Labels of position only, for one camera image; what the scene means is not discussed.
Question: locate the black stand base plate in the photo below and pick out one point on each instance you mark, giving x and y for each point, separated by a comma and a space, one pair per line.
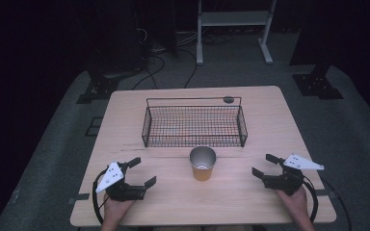
96, 89
316, 86

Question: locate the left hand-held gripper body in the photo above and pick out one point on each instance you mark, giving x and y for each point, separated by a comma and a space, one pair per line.
117, 184

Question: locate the white metal table frame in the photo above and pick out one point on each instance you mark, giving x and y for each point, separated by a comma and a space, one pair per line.
234, 19

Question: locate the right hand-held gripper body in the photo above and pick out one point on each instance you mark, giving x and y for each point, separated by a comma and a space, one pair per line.
289, 177

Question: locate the person's right hand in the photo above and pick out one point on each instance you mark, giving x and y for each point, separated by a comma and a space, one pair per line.
294, 203

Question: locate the person's left hand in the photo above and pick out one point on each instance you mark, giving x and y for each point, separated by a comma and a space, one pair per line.
116, 208

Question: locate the orange cup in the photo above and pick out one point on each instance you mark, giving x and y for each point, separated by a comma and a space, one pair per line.
202, 163

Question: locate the black round grommet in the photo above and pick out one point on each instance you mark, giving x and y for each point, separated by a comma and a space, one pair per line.
228, 99

